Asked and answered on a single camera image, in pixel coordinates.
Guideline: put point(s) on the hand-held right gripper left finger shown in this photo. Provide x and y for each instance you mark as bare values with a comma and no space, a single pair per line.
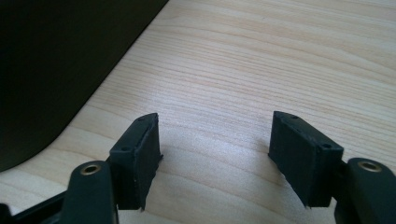
137,161

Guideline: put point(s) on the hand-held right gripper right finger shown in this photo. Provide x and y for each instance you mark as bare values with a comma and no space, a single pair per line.
303,158

